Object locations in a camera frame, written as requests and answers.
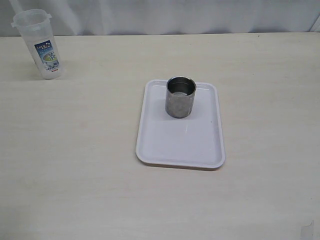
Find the stainless steel cup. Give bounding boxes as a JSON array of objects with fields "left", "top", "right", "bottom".
[{"left": 165, "top": 76, "right": 197, "bottom": 119}]

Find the clear plastic water pitcher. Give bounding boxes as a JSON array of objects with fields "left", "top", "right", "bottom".
[{"left": 11, "top": 9, "right": 63, "bottom": 80}]

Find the white plastic tray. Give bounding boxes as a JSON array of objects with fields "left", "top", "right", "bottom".
[{"left": 135, "top": 79, "right": 226, "bottom": 170}]

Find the white backdrop curtain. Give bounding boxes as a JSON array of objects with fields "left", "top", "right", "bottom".
[{"left": 0, "top": 0, "right": 320, "bottom": 37}]

